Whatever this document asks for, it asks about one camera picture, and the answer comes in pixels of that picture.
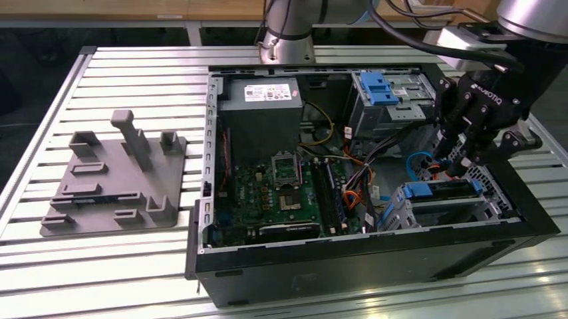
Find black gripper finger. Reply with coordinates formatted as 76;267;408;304
446;122;543;179
432;76;474;158

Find blue disk wire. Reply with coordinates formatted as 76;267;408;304
405;150;445;183

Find black disk wire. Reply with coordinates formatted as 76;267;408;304
364;121;440;167

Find hard disk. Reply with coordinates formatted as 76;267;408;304
401;178;485;201

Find grey metal disk bay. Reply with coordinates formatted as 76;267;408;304
390;177;520;232

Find grey metal drive cage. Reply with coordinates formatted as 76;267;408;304
350;71;445;157

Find blue plastic drive latch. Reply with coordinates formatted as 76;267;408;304
360;72;398;106

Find metal socket cover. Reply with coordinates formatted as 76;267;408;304
270;151;302;187

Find CPU socket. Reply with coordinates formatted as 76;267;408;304
277;189;309;213

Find grey power supply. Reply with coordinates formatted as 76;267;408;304
217;76;305;169

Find black graphics card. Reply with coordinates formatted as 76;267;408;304
255;221;321;239

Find black PC case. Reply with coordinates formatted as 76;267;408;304
183;62;561;308

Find green motherboard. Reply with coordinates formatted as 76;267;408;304
213;151;356;249

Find grey parts rack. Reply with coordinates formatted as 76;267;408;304
39;109;190;237

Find wooden workbench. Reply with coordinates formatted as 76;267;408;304
0;0;449;46

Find black wire bundle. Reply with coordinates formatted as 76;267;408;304
345;159;378;233

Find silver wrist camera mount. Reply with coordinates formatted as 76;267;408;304
424;25;509;71

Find orange wires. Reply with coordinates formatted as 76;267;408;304
342;189;372;213

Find yellow wires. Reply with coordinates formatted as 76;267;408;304
297;101;334;148

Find thin red wire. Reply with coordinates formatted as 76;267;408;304
221;128;233;199

